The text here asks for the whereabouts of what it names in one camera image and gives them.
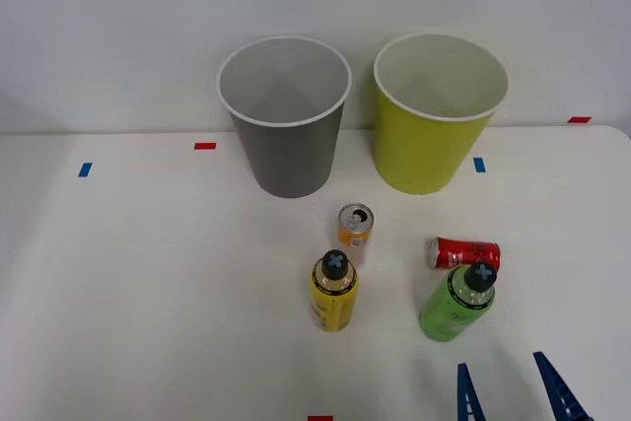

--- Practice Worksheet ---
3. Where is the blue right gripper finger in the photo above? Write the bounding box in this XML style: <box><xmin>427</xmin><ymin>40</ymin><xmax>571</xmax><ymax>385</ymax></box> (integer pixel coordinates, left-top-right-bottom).
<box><xmin>532</xmin><ymin>351</ymin><xmax>592</xmax><ymax>421</ymax></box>
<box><xmin>456</xmin><ymin>362</ymin><xmax>488</xmax><ymax>421</ymax></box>

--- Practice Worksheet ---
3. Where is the green bottle with black cap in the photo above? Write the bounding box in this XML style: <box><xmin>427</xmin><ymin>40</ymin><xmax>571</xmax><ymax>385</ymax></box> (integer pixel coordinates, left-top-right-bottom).
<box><xmin>418</xmin><ymin>260</ymin><xmax>499</xmax><ymax>343</ymax></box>

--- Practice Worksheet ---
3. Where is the red drink can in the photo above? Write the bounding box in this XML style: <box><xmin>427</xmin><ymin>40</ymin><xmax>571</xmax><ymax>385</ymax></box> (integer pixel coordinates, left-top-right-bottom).
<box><xmin>426</xmin><ymin>236</ymin><xmax>502</xmax><ymax>272</ymax></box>

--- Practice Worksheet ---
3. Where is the yellow bottle with black cap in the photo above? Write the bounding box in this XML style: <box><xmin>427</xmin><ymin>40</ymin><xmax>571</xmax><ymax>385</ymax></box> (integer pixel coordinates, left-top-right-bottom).
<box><xmin>308</xmin><ymin>248</ymin><xmax>360</xmax><ymax>333</ymax></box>

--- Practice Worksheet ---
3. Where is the orange drink can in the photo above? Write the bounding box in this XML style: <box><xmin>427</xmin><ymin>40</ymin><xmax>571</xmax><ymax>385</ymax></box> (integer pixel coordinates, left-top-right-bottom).
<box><xmin>336</xmin><ymin>202</ymin><xmax>376</xmax><ymax>267</ymax></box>

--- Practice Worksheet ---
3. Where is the yellow-green plastic waste bin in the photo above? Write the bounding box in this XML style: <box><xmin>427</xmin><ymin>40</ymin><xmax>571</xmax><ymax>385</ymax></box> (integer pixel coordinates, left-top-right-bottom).
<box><xmin>372</xmin><ymin>32</ymin><xmax>510</xmax><ymax>196</ymax></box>

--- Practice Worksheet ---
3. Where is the grey plastic waste bin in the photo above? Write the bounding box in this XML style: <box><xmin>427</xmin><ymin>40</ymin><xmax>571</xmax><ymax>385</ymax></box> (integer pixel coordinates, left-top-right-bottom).
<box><xmin>216</xmin><ymin>35</ymin><xmax>353</xmax><ymax>199</ymax></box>

